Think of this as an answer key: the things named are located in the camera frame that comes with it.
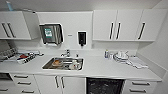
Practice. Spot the stainless steel dishwasher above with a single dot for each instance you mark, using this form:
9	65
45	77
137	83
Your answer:
103	86

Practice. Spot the black soap dispenser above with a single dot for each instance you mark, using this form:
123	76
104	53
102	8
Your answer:
82	37

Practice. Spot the small chrome sink knob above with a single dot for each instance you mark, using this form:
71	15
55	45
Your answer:
77	55

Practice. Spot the chrome faucet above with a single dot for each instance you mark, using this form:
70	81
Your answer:
66	52

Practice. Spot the white cup with saucer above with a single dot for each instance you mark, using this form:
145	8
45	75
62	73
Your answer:
75	64

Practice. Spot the blue label soap bottle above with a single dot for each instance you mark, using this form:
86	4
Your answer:
106	54

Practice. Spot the small white bottle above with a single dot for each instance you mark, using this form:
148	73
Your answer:
110	55

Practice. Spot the orange food container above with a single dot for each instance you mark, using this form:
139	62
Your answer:
57	62

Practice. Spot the steel paper towel dispenser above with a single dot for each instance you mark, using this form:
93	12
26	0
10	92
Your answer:
50	33

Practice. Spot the stack of white dishes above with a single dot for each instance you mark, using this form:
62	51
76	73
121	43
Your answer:
121	55

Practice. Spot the steel kitchen sink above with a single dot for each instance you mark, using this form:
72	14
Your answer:
46	67

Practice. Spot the white under-sink cabinet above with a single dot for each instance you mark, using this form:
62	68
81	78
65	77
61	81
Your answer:
60	85

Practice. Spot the white drawer cabinet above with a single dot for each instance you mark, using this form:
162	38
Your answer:
23	83
140	87

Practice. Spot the small blue bottle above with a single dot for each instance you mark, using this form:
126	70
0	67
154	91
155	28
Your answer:
9	5

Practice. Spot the white wall outlet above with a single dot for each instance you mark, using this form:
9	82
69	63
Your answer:
93	45

